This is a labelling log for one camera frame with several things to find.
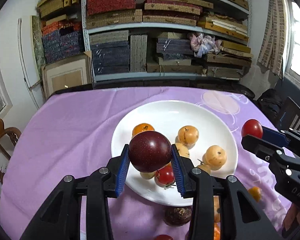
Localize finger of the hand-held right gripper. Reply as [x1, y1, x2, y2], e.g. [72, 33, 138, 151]
[241, 135, 295, 178]
[262, 126, 300, 160]

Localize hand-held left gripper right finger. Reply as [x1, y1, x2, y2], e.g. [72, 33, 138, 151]
[171, 144, 283, 240]

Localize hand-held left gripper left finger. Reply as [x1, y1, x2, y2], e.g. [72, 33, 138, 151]
[20, 144, 130, 240]

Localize large yellow round fruit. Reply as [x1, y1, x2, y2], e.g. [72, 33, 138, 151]
[175, 142, 190, 158]

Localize tan longan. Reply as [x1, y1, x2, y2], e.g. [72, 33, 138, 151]
[140, 170, 155, 180]

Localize dark red plum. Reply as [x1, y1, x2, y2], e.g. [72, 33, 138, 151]
[128, 131, 173, 173]

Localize pale ribbed yellow fruit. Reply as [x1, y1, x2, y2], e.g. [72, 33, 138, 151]
[178, 125, 199, 146]

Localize smooth yellow-orange citrus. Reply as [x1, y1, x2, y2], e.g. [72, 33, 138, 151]
[247, 186, 262, 202]

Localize mandarin orange with stem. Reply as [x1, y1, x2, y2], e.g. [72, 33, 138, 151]
[132, 123, 155, 138]

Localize white oval plate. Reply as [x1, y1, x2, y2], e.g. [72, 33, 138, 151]
[111, 100, 238, 207]

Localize greenish orange citrus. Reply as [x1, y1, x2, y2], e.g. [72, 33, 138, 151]
[213, 224, 222, 240]

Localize person's right hand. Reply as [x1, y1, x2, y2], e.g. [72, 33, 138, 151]
[281, 202, 300, 232]

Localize dark wooden chair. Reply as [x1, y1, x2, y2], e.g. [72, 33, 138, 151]
[275, 96, 300, 133]

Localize black bag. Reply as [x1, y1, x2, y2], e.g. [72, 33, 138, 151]
[256, 76, 300, 123]

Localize purple tablecloth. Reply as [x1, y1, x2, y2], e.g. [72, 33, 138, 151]
[0, 86, 300, 240]

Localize brick patterned curtain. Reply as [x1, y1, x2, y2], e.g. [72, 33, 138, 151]
[257, 0, 292, 79]

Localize pink cloth bundle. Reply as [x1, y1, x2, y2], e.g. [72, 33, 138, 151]
[189, 32, 223, 58]

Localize stack of dark blue boxes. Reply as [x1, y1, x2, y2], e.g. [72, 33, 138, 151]
[89, 41, 131, 75]

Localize pile of yellow flat boxes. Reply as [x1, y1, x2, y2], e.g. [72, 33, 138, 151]
[197, 14, 254, 79]

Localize grey upright boxes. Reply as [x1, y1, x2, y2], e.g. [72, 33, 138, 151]
[130, 34, 148, 72]

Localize dark purple flat boxes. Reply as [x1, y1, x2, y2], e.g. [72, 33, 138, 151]
[156, 37, 194, 55]

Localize brown wooden chair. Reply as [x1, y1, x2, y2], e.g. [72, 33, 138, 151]
[0, 119, 22, 200]

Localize white framed dark window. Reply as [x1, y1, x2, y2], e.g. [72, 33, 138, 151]
[0, 27, 13, 123]

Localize pile of blue red patterned boxes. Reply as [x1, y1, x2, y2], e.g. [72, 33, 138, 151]
[41, 21, 85, 64]

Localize white board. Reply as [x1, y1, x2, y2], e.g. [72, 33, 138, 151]
[17, 17, 47, 109]

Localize stack of tan woven boxes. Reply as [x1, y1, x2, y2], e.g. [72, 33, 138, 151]
[86, 0, 249, 29]

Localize green marbled panel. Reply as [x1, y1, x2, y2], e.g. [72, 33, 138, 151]
[31, 15, 47, 67]

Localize white metal shelf rack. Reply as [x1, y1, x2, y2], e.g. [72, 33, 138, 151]
[81, 0, 252, 83]

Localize red patterned flat box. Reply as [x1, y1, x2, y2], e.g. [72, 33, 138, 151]
[87, 0, 136, 16]

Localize pale wooden picture frame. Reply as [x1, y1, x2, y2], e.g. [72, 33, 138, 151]
[41, 51, 93, 99]

